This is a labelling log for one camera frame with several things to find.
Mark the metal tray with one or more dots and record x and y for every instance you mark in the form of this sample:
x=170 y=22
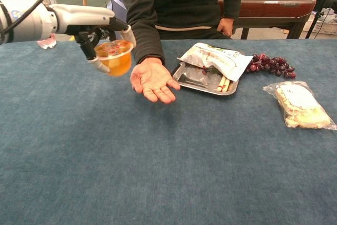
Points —
x=194 y=78

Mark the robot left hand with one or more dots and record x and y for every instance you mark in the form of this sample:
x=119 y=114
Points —
x=79 y=18

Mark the white pink drink bottle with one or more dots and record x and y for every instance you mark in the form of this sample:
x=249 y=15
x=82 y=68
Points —
x=47 y=43

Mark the yellow jelly cup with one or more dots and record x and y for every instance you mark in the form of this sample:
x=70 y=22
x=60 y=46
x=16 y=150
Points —
x=118 y=64

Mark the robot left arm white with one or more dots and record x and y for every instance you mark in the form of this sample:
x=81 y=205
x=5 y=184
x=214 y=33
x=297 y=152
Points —
x=34 y=28

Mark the white plastic basket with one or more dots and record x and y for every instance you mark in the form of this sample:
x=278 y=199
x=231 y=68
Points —
x=325 y=28

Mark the blue grey cabinet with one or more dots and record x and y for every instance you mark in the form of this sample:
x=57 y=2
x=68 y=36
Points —
x=118 y=1

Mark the person right hand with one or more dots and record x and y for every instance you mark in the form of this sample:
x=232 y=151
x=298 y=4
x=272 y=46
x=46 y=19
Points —
x=152 y=77

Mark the person right forearm dark sleeve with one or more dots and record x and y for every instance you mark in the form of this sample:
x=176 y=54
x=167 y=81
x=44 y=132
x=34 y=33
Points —
x=146 y=38

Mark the person left hand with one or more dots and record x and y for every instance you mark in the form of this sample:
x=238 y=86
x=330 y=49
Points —
x=225 y=27

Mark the clear bag of bread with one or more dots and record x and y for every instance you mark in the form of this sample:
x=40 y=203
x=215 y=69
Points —
x=297 y=103

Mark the black tripod stand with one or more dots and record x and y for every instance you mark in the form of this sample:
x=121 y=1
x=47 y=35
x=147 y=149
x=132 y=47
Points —
x=320 y=13

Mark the dark red grape bunch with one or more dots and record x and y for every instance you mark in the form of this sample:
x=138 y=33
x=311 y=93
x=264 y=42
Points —
x=273 y=64

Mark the white snack bag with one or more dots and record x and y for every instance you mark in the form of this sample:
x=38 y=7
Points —
x=218 y=59

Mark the brown wooden table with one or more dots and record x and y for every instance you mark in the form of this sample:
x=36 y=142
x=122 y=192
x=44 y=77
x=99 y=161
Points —
x=268 y=9

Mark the cream stick with red band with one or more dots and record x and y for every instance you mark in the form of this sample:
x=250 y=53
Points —
x=226 y=87
x=222 y=84

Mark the black bag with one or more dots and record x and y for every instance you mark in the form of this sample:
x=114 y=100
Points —
x=332 y=3

